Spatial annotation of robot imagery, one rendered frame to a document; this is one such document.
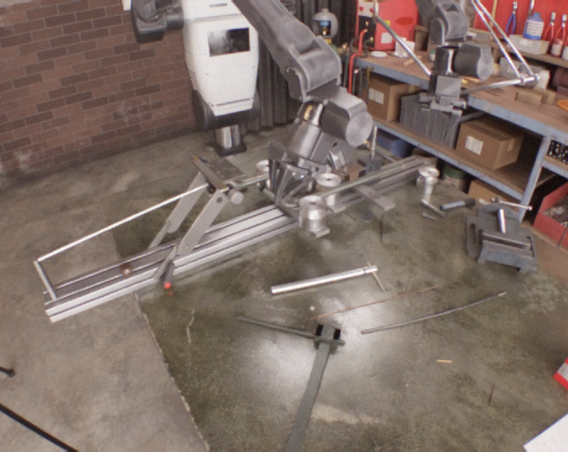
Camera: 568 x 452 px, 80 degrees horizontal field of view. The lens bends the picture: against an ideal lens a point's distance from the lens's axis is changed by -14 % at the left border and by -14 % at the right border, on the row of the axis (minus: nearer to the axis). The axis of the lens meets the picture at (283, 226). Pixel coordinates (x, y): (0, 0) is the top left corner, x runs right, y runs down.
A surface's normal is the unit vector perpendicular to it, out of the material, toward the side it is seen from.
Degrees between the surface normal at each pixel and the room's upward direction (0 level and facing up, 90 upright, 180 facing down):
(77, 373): 0
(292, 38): 41
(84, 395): 0
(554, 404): 0
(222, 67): 90
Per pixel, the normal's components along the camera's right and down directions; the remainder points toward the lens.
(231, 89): 0.47, 0.52
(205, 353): -0.02, -0.80
